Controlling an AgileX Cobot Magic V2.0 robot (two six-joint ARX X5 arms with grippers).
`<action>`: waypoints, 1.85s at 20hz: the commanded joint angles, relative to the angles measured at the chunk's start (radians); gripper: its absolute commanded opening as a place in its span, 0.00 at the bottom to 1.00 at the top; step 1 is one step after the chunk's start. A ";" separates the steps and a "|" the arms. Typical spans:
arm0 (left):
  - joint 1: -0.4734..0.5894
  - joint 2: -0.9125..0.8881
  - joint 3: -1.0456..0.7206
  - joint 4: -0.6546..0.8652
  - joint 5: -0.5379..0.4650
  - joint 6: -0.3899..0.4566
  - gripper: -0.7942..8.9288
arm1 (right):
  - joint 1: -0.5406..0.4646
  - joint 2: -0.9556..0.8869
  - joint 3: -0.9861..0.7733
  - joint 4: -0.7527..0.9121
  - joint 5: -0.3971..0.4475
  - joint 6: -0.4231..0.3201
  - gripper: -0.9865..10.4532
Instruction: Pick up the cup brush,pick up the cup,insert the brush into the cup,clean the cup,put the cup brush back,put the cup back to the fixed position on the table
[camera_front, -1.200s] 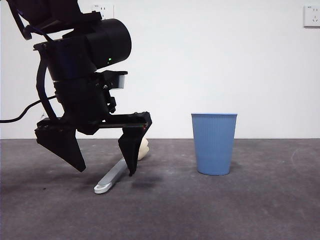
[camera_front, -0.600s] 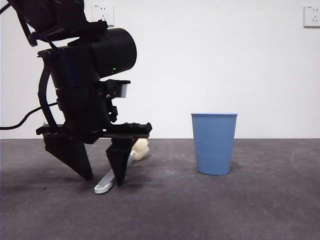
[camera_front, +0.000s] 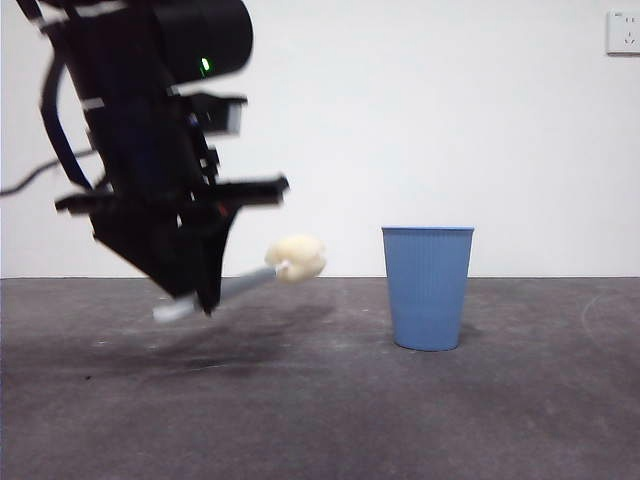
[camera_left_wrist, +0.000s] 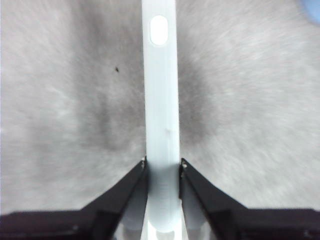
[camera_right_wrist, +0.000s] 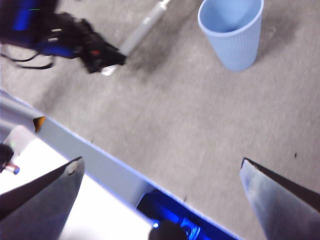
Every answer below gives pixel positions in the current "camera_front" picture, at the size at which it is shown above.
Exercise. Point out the blue ribbed plastic cup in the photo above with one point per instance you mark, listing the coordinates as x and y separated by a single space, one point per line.
429 290

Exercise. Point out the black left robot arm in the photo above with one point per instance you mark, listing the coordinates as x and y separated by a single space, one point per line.
200 30

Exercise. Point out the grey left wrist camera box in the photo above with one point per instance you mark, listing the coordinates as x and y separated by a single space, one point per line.
225 115

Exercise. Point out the white wall socket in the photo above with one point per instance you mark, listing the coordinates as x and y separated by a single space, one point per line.
625 32

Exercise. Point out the grey cup brush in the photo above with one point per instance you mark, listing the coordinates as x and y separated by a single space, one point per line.
295 257

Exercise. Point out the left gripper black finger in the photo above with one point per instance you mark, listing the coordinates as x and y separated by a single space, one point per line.
150 245
215 250

